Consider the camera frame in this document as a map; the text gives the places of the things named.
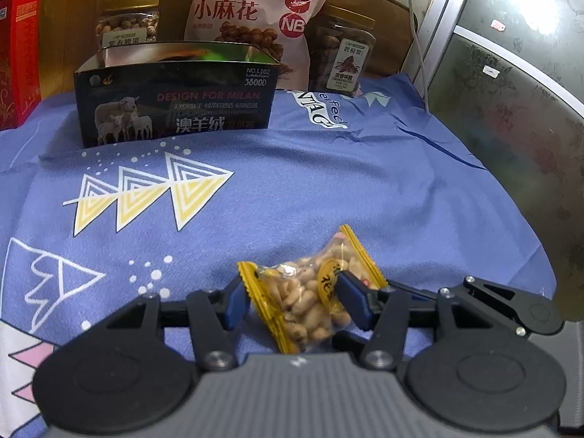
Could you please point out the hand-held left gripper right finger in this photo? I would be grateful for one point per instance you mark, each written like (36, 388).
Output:
(353, 299)

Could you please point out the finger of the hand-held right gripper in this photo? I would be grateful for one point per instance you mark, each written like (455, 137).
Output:
(534, 312)

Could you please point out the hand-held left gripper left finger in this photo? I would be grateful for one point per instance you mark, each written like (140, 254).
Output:
(235, 303)

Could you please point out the yellow edged peanut packet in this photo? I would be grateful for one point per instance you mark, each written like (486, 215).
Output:
(303, 299)

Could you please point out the black cardboard box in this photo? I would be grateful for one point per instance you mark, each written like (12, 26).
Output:
(182, 109)

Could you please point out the blue printed bedsheet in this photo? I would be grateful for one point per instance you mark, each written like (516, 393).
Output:
(319, 182)

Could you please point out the frosted glass door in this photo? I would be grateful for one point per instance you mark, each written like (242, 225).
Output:
(511, 100)

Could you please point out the brown nut jar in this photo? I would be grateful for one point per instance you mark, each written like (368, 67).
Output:
(342, 54)

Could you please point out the pink snack bag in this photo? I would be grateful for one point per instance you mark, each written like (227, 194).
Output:
(255, 13)

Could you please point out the gold lid nut jar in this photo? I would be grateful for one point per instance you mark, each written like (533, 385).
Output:
(127, 23)

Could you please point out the red gift box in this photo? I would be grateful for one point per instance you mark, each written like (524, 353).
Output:
(18, 59)

